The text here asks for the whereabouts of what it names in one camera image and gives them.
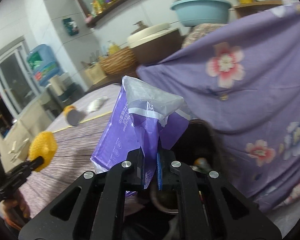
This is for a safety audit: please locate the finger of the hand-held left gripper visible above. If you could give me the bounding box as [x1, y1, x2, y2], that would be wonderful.
[5, 156, 45, 181]

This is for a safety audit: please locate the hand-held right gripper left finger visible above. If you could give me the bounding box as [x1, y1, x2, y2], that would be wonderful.
[19, 150, 147, 240]

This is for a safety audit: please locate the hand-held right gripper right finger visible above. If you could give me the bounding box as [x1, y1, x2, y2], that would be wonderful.
[156, 148, 283, 240]

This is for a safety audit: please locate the yellow sponge ball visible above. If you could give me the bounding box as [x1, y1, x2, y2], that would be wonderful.
[28, 131, 57, 172]

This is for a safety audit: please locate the purple tissue packet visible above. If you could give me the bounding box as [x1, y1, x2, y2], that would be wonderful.
[90, 75, 190, 198]

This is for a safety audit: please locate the yellow cylindrical snack can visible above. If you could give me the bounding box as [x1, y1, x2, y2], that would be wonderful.
[64, 105, 85, 127]

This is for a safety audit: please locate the white tissue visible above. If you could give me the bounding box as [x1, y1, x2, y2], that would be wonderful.
[86, 96, 108, 113]

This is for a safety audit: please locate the person's left hand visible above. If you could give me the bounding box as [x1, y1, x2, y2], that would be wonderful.
[2, 191, 32, 228]

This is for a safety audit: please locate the purple striped tablecloth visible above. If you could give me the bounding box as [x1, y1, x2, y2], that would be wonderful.
[22, 84, 145, 218]

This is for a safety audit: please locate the water dispenser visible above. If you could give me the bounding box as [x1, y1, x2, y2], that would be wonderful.
[39, 87, 63, 120]

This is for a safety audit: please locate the dark teal cup holder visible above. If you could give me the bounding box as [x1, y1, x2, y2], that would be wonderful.
[59, 82, 83, 103]

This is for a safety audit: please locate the sliding glass door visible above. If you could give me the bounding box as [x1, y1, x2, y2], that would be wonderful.
[0, 39, 44, 120]

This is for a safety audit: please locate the wooden counter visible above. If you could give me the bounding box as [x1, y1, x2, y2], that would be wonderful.
[86, 76, 123, 93]

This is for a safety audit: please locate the blue water jug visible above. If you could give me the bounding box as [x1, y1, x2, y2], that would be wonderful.
[26, 44, 64, 87]

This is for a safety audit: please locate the beige utensil holder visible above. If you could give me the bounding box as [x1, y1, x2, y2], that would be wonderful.
[84, 64, 107, 84]

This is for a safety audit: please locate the purple floral cloth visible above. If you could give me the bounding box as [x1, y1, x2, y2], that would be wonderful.
[136, 0, 300, 213]

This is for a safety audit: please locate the wicker basket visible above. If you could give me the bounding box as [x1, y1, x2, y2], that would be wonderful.
[99, 47, 138, 76]

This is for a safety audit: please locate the brown container with cream lid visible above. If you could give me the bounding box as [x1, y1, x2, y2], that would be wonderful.
[127, 22, 184, 65]

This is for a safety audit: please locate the yellow soap pump bottle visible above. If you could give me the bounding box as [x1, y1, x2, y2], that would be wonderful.
[107, 41, 120, 55]

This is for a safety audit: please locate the brown patterned cloth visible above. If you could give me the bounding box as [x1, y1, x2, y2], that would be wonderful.
[182, 23, 228, 48]

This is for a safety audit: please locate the wooden faucet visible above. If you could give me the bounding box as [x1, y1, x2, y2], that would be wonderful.
[131, 20, 147, 34]

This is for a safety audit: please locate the light blue plastic basin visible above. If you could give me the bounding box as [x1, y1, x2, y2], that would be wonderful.
[170, 0, 232, 27]

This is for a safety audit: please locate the wooden side shelf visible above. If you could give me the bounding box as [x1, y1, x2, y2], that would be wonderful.
[234, 0, 283, 18]

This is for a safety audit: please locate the green wall pouch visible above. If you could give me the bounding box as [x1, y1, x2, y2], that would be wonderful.
[62, 17, 80, 36]

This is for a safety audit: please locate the wooden wall shelf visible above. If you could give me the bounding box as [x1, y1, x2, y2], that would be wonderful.
[72, 0, 157, 28]

